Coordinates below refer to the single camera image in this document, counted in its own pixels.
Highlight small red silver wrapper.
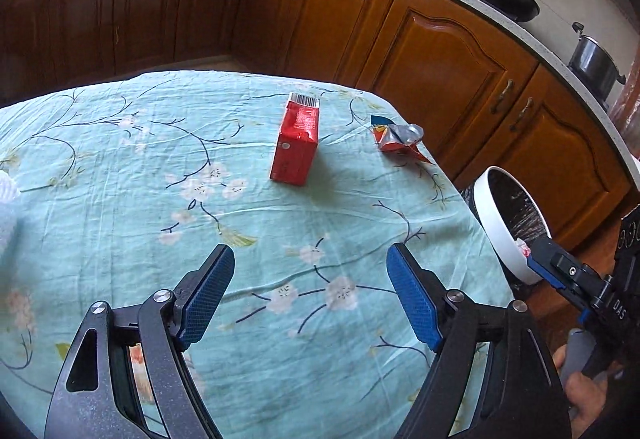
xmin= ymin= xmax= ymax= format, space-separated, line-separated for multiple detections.
xmin=371 ymin=115 xmax=431 ymax=162

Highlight red drink carton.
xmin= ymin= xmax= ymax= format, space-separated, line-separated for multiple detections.
xmin=270 ymin=92 xmax=320 ymax=186

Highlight white trash bin black liner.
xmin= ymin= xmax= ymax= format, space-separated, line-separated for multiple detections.
xmin=462 ymin=166 xmax=551 ymax=286

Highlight lower wooden kitchen cabinets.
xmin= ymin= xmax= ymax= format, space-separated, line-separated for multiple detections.
xmin=1 ymin=0 xmax=639 ymax=248

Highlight person's right hand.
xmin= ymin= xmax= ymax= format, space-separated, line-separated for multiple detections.
xmin=564 ymin=363 xmax=616 ymax=438

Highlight white red crumpled wrapper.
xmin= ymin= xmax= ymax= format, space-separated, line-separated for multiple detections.
xmin=514 ymin=239 xmax=532 ymax=260

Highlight white foam net left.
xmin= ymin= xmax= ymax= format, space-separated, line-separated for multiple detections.
xmin=0 ymin=170 xmax=21 ymax=254

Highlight black stock pot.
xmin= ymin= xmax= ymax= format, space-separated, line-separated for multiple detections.
xmin=568 ymin=22 xmax=626 ymax=105

